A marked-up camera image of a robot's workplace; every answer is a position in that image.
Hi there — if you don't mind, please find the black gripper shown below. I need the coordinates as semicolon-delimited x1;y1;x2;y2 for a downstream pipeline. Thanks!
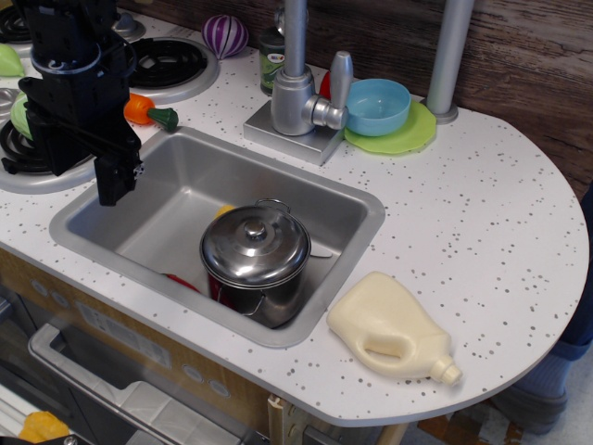
19;69;145;207

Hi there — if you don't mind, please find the steel pot lid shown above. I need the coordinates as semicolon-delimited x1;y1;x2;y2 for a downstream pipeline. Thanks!
200;205;311;288

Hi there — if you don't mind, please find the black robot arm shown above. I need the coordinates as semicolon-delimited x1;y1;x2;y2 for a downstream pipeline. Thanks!
1;1;144;206

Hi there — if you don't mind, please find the steel pot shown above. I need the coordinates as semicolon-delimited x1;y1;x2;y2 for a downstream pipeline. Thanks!
204;198;309;328

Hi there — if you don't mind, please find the grey sink basin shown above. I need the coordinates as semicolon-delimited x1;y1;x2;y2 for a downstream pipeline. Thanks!
49;127;385;348

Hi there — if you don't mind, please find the orange toy carrot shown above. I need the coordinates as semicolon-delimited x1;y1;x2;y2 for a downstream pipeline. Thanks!
124;93;179;132

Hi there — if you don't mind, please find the black stove burner front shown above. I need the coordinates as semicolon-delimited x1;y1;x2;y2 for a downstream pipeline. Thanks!
0;115;98;195

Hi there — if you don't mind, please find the black stove burner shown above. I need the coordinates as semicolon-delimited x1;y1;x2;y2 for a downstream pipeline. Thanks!
0;6;32;45
0;115;98;195
128;37;219;105

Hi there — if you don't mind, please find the yellow toy in sink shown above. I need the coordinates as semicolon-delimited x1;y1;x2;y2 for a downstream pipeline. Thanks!
214;205;235;220

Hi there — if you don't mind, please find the green toy on stove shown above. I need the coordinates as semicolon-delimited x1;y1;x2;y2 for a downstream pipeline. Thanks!
10;92;33;141

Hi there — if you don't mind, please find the black stove burner rear right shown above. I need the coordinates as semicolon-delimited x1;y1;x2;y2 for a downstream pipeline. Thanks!
128;37;219;105

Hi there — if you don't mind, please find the silver stove knob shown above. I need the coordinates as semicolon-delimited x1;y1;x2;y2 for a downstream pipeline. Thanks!
112;12;145;42

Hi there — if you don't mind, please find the light green toy vegetable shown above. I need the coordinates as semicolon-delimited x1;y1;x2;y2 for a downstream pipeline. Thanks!
0;44;25;77

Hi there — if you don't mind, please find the purple striped toy onion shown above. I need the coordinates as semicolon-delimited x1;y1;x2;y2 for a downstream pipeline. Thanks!
201;15;249;60

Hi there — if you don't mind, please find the black stove burner rear left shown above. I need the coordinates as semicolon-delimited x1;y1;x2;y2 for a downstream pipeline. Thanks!
0;6;32;45

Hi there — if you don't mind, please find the silver toy faucet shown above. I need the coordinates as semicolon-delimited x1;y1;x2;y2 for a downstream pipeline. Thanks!
244;1;353;165

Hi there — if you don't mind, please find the green toy can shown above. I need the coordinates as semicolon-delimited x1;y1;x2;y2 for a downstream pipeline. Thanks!
259;27;284;95

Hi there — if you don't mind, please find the red toy behind faucet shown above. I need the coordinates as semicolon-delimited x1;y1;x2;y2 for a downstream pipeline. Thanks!
319;71;331;99

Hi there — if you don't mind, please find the yellow cloth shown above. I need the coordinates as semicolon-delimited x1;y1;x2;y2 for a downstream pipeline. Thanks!
18;412;70;443

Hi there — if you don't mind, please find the blue plastic bowl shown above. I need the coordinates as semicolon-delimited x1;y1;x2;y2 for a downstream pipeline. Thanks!
347;79;411;136

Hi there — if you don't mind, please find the cream plastic jug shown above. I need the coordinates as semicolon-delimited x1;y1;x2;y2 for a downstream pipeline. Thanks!
326;272;462;386

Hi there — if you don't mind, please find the green plastic plate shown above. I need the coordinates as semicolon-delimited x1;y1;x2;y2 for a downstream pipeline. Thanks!
344;101;436;155

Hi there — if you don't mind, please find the grey vertical pole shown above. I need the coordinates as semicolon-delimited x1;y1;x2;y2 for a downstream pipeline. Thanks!
423;0;474;124

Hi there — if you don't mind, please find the oven door handle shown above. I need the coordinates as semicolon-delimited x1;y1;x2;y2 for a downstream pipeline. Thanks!
28;324;267;444

